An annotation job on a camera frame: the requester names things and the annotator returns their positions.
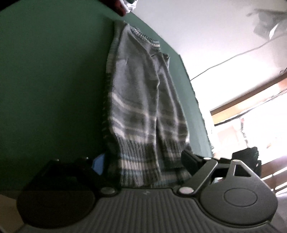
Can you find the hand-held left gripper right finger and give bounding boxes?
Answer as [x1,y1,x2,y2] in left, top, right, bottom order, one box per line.
[179,149,260,196]

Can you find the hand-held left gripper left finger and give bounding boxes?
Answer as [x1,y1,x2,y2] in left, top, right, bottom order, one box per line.
[44,153,119,196]

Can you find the grey knitted striped sweater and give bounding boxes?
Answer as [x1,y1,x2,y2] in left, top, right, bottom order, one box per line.
[102,21,193,187]

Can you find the dark red folded garment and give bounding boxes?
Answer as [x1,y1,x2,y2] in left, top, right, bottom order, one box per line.
[105,0,127,17]

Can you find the white folded garment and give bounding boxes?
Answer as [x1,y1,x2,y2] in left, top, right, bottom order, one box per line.
[120,0,137,13]

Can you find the wooden door frame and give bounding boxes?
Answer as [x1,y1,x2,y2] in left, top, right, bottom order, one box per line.
[210,74,287,117]

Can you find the white wall cable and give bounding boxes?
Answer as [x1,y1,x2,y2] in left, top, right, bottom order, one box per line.
[190,34,278,81]

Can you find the white wall box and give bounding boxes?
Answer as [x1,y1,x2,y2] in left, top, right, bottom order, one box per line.
[247,8,287,41]

